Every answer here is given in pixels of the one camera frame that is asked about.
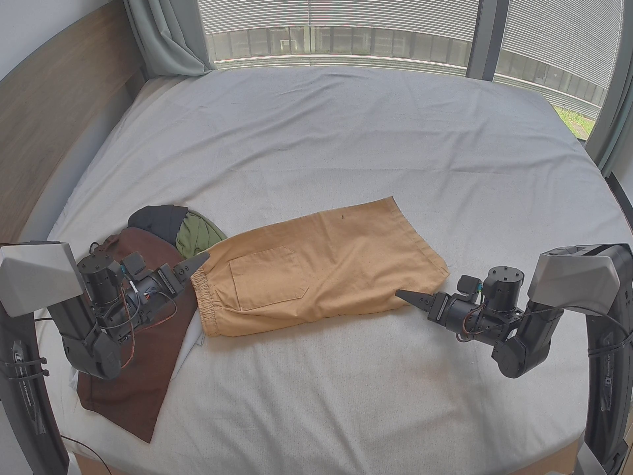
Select black cable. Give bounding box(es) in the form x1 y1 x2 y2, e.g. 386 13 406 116
58 435 107 475

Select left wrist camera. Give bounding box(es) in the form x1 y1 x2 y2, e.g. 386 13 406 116
121 252 149 278

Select black garment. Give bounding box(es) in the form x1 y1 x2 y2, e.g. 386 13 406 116
128 205 190 246

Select green garment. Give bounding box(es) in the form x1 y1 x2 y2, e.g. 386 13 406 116
174 209 228 261

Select grey-green curtain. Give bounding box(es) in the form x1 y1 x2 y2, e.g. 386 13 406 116
599 0 633 177
116 0 217 79

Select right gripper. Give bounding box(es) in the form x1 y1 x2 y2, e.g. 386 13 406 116
426 291 483 328

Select tan shorts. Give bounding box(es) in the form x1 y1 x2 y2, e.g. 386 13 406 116
190 196 450 338

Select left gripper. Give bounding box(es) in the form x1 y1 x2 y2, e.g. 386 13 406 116
136 264 188 301

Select brown shorts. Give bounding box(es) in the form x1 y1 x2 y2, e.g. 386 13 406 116
76 228 198 445

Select bed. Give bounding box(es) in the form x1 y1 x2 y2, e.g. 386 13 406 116
0 0 624 475

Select window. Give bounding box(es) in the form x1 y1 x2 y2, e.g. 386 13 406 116
190 0 625 143

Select white garment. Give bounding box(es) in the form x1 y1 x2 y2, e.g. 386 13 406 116
170 321 206 381

